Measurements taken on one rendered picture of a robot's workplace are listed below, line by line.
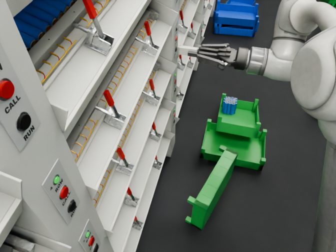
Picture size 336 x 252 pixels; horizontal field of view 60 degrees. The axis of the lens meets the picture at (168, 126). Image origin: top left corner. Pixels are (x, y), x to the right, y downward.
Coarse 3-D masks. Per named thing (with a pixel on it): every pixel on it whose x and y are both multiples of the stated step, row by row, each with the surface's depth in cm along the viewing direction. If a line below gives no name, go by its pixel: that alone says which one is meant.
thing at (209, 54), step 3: (198, 51) 99; (201, 51) 99; (204, 51) 99; (204, 54) 99; (207, 54) 99; (210, 54) 98; (213, 54) 98; (216, 54) 98; (219, 54) 97; (222, 54) 97; (225, 54) 97; (228, 54) 97; (213, 57) 99; (216, 57) 99
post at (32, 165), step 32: (0, 0) 24; (0, 32) 25; (32, 64) 29; (32, 96) 30; (0, 128) 27; (0, 160) 27; (32, 160) 32; (64, 160) 40; (32, 192) 34; (32, 224) 39; (64, 224) 43; (96, 224) 57
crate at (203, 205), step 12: (228, 156) 121; (216, 168) 117; (228, 168) 117; (216, 180) 113; (228, 180) 135; (204, 192) 110; (216, 192) 111; (192, 204) 109; (204, 204) 107; (192, 216) 116; (204, 216) 110
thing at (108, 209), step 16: (160, 64) 101; (176, 64) 101; (160, 80) 101; (160, 96) 97; (144, 112) 91; (128, 128) 85; (144, 128) 87; (128, 144) 82; (128, 160) 80; (112, 176) 75; (128, 176) 77; (96, 192) 71; (112, 192) 73; (112, 208) 71; (112, 224) 69
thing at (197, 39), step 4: (200, 0) 154; (200, 4) 156; (204, 4) 165; (196, 8) 158; (200, 8) 157; (200, 12) 159; (200, 24) 164; (200, 28) 168; (196, 36) 171; (196, 40) 173; (200, 40) 180; (200, 44) 184; (196, 60) 183; (196, 64) 185; (196, 68) 188
